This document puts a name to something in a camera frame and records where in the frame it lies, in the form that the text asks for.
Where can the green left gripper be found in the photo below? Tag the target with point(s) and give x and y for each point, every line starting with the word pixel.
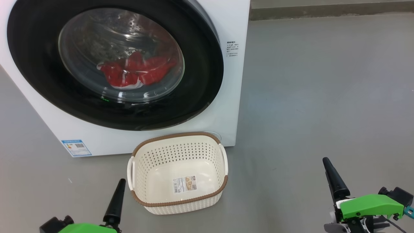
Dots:
pixel 87 228

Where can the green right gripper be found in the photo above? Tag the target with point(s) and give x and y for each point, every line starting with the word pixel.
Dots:
pixel 372 207

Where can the red and white garment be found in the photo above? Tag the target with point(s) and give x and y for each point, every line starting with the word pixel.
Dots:
pixel 129 72

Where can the round black glass washer door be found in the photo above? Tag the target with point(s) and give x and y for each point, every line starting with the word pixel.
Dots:
pixel 32 58

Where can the cream perforated laundry basket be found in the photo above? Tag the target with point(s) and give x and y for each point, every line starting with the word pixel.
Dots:
pixel 181 204

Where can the printed product label sticker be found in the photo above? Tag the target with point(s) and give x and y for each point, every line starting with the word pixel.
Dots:
pixel 185 184

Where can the white front-load washing machine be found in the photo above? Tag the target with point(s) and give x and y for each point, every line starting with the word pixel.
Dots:
pixel 38 123

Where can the blue energy label sticker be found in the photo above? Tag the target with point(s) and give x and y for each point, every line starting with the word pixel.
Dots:
pixel 76 148

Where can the round filter cover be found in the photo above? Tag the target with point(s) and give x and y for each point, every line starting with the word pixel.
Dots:
pixel 216 136

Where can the small printed text sticker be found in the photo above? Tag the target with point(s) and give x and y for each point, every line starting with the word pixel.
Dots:
pixel 232 48

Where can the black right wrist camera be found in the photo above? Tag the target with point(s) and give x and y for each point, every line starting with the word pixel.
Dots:
pixel 399 195

